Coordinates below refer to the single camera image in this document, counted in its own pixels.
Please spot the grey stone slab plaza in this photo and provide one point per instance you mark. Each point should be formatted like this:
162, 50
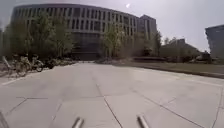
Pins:
100, 83

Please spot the green tree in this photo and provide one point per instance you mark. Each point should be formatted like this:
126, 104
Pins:
111, 41

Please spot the large curved grey building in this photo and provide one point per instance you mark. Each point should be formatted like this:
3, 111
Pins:
86, 23

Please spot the robot's own part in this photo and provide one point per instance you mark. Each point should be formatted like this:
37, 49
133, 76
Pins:
143, 122
78, 122

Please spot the low building with pitched roof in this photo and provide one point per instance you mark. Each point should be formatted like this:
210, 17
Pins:
178, 50

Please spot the grass strip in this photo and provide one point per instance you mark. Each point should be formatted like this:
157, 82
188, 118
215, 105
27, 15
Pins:
186, 66

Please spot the group of green trees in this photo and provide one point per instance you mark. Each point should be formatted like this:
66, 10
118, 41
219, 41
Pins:
43, 36

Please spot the row of parked bicycles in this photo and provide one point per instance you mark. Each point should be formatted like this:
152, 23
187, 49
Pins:
23, 65

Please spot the dark glass building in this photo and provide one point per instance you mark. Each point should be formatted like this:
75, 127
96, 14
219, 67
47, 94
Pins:
216, 40

